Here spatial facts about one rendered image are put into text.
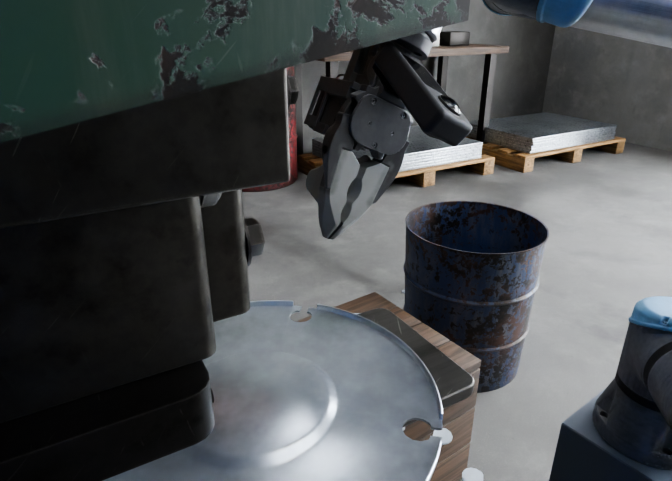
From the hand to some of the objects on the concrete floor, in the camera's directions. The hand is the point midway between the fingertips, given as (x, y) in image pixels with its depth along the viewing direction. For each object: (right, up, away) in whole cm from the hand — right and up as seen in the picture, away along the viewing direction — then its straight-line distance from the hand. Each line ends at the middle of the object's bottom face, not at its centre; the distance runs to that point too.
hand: (336, 229), depth 51 cm
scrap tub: (+42, -43, +122) cm, 136 cm away
